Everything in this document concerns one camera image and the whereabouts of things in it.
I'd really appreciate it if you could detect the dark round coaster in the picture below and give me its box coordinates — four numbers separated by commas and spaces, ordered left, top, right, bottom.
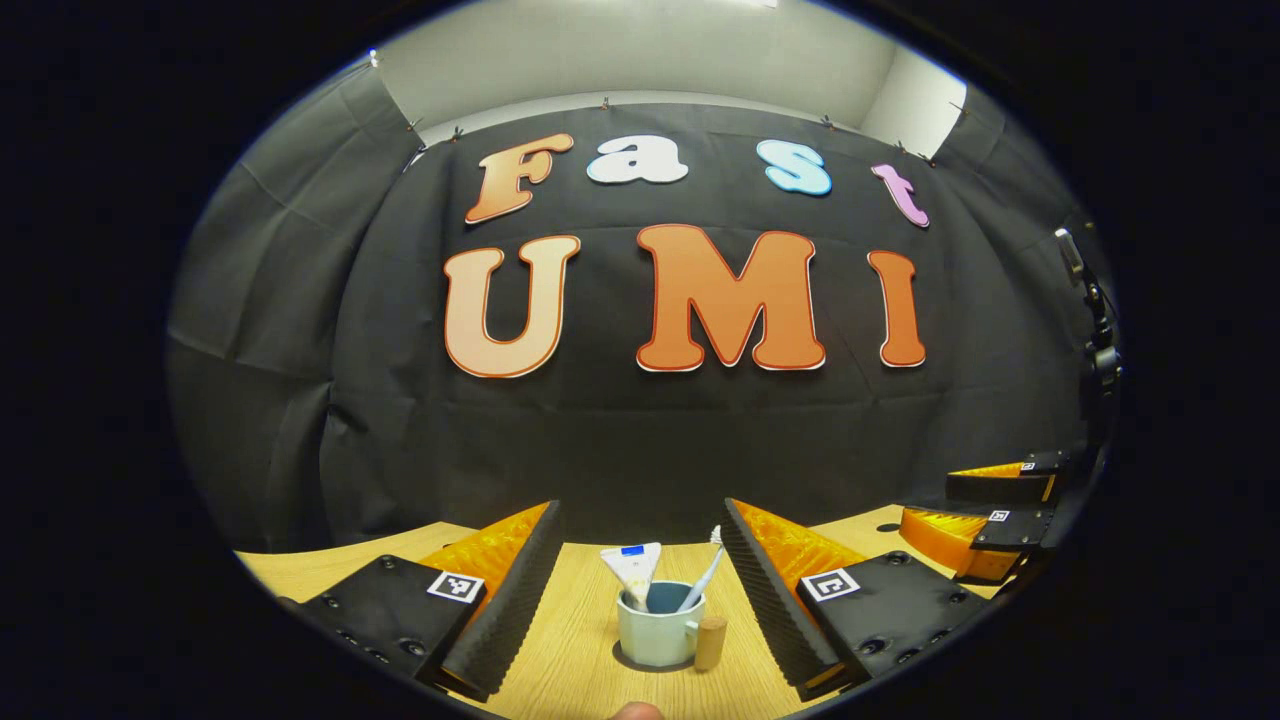
610, 645, 706, 674

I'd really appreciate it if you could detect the light blue cup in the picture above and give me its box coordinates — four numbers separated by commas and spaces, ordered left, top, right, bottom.
615, 580, 729, 673

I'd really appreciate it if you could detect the white toothpaste tube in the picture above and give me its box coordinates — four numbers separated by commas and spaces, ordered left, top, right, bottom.
600, 542, 663, 613

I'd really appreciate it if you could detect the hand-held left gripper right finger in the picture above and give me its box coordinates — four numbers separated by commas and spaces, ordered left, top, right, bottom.
722, 497, 991, 703

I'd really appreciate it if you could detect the black backdrop cloth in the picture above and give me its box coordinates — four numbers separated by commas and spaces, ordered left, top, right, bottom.
165, 60, 1121, 561

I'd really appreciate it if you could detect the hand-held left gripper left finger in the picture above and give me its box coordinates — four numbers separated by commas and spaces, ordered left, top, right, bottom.
290, 500, 563, 703

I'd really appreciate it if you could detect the wooden desktop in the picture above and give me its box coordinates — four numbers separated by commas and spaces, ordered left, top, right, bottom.
235, 503, 1011, 720

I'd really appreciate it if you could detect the white toothbrush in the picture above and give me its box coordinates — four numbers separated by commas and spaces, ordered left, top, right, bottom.
676, 525, 726, 614

